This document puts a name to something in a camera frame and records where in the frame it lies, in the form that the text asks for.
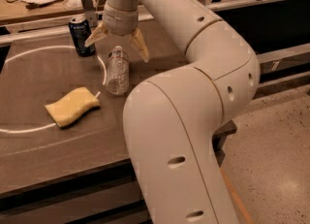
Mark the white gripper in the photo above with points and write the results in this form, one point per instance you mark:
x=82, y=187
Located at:
x=120, y=22

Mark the clear plastic water bottle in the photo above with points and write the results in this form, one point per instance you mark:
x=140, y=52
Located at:
x=117, y=72

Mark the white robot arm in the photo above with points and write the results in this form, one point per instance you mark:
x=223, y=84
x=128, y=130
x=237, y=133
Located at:
x=169, y=119

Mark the blue soda can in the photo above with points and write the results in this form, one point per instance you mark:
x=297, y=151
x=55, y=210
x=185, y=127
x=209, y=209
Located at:
x=80, y=31

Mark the yellow sponge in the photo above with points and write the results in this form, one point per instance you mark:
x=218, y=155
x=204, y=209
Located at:
x=72, y=106

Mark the grey table drawer cabinet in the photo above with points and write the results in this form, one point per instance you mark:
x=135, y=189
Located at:
x=106, y=195

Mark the grey metal bracket post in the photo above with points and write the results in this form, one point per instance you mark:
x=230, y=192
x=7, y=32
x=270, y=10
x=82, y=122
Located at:
x=89, y=11

